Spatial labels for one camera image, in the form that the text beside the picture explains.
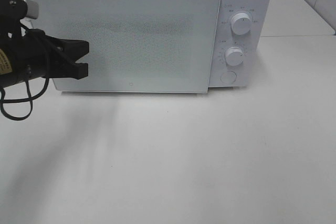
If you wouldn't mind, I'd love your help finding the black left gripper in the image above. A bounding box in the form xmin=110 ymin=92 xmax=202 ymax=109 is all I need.
xmin=1 ymin=29 xmax=89 ymax=88

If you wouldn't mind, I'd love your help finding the round white door button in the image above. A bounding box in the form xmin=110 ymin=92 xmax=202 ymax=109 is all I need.
xmin=221 ymin=71 xmax=237 ymax=85

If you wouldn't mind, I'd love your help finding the white timer knob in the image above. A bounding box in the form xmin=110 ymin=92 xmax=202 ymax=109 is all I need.
xmin=225 ymin=47 xmax=245 ymax=66

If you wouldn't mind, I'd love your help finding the white microwave door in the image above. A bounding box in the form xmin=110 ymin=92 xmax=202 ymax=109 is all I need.
xmin=32 ymin=0 xmax=220 ymax=93

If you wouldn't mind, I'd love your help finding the upper white power knob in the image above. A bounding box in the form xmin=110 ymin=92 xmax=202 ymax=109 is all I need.
xmin=230 ymin=11 xmax=253 ymax=35

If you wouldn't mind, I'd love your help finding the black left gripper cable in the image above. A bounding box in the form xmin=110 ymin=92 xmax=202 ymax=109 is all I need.
xmin=0 ymin=22 xmax=53 ymax=121

